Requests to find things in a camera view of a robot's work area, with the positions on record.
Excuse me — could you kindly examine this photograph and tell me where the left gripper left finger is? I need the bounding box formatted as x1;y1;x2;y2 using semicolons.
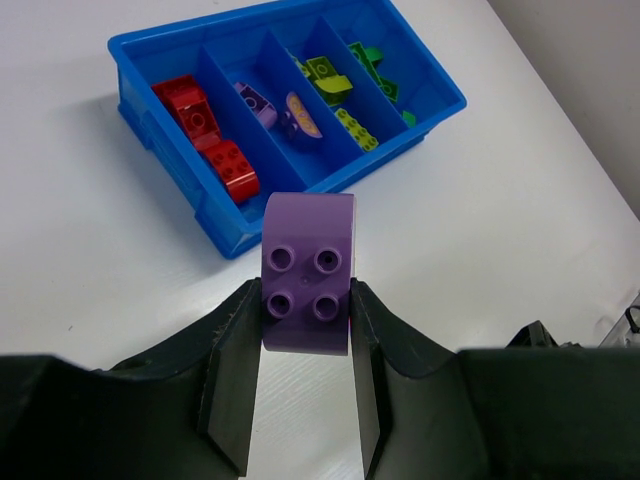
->
1;279;261;479

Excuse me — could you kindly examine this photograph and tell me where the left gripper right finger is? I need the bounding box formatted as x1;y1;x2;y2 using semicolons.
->
350;280;639;479

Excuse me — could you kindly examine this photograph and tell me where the purple round lego brick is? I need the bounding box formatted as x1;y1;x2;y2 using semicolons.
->
261;193;356;356

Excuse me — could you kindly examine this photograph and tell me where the red flower lego brick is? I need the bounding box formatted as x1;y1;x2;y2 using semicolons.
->
202;140;260;204

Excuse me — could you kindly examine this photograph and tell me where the purple printed lego brick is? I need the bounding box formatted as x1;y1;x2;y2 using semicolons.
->
234;82;278;130

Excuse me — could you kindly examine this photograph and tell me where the lime green long lego brick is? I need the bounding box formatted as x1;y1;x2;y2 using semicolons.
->
335;108;379;152

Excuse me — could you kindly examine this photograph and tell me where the red curved lego brick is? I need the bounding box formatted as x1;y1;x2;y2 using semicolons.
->
152;74;205;114

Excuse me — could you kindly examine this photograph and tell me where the green small lego brick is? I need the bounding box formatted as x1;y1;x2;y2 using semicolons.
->
379;76;399;104

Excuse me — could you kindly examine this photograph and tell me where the lime green square lego brick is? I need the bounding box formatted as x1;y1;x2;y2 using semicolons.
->
305;56;338;82

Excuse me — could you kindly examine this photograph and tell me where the green lego plate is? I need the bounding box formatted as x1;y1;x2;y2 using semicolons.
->
348;42;384;68

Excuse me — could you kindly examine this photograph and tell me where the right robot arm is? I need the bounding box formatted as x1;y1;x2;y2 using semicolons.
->
507;320;581;348

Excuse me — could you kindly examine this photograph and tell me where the blue divided plastic bin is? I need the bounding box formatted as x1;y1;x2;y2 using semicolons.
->
107;1;467;259

